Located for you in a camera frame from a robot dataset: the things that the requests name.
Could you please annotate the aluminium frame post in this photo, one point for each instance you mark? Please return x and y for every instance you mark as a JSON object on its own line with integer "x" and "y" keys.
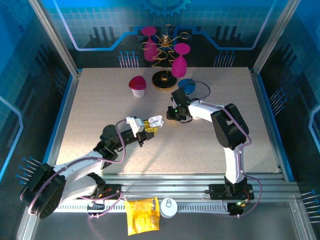
{"x": 53, "y": 37}
{"x": 275, "y": 32}

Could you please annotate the white cup blue lid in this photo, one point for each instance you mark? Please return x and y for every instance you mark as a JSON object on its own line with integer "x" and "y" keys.
{"x": 188, "y": 86}

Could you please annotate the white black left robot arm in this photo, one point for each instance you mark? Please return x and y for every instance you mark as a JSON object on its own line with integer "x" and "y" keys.
{"x": 80, "y": 167}

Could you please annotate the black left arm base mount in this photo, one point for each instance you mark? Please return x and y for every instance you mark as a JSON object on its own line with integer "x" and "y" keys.
{"x": 112, "y": 190}

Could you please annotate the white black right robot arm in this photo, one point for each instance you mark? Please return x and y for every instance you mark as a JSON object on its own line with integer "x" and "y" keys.
{"x": 202, "y": 110}

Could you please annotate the aluminium table side rail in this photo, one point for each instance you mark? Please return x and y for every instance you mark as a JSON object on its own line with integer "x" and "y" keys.
{"x": 267, "y": 112}
{"x": 67, "y": 105}

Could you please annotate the aluminium mounting rail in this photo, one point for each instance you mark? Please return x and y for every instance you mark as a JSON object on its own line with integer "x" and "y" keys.
{"x": 162, "y": 185}

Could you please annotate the pink wine glass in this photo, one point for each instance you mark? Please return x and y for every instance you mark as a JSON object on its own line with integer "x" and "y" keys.
{"x": 179, "y": 67}
{"x": 149, "y": 52}

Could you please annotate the white tin can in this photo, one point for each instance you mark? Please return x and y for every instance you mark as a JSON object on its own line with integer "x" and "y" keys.
{"x": 168, "y": 207}

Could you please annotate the white cup red lid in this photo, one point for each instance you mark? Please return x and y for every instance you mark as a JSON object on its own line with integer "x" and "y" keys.
{"x": 137, "y": 83}

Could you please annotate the black controller box green light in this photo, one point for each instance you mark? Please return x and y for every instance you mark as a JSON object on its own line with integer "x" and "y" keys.
{"x": 233, "y": 208}

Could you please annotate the yellow snack bag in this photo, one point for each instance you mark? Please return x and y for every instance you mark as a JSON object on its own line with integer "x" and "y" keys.
{"x": 142, "y": 217}

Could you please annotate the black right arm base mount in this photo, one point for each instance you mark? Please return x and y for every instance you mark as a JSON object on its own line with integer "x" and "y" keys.
{"x": 216, "y": 191}

